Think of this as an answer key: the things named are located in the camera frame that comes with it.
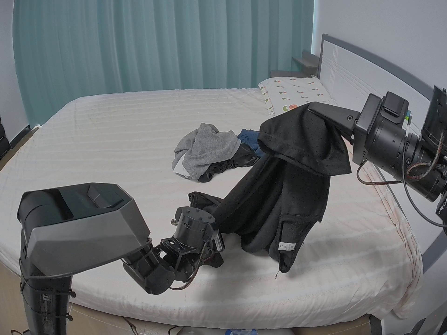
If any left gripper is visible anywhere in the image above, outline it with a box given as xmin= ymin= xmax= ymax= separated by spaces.
xmin=204 ymin=232 xmax=225 ymax=268

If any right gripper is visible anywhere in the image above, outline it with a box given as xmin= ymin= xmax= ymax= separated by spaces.
xmin=307 ymin=94 xmax=410 ymax=182

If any black T-shirt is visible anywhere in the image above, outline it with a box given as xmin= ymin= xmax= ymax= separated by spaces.
xmin=188 ymin=101 xmax=352 ymax=274

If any pile of clothes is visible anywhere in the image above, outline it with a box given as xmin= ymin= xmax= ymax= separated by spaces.
xmin=172 ymin=122 xmax=266 ymax=183

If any bed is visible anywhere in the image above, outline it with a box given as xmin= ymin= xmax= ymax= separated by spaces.
xmin=0 ymin=33 xmax=447 ymax=335

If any white printed pillow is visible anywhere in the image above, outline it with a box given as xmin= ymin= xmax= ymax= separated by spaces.
xmin=258 ymin=76 xmax=337 ymax=115

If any grey bedside table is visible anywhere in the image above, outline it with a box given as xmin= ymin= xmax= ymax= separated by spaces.
xmin=271 ymin=49 xmax=320 ymax=79

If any blue-green curtain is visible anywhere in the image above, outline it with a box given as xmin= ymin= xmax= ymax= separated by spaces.
xmin=140 ymin=0 xmax=316 ymax=93
xmin=12 ymin=0 xmax=144 ymax=126

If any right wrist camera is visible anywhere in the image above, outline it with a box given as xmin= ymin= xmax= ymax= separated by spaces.
xmin=382 ymin=91 xmax=410 ymax=127

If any black cable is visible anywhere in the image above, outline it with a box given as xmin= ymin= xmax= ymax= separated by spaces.
xmin=357 ymin=157 xmax=409 ymax=186

